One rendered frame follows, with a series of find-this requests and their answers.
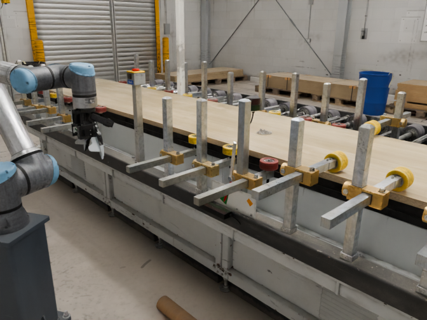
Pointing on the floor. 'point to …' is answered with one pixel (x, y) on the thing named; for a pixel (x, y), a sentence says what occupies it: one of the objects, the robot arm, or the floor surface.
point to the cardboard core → (173, 310)
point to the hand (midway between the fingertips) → (94, 155)
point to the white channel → (180, 46)
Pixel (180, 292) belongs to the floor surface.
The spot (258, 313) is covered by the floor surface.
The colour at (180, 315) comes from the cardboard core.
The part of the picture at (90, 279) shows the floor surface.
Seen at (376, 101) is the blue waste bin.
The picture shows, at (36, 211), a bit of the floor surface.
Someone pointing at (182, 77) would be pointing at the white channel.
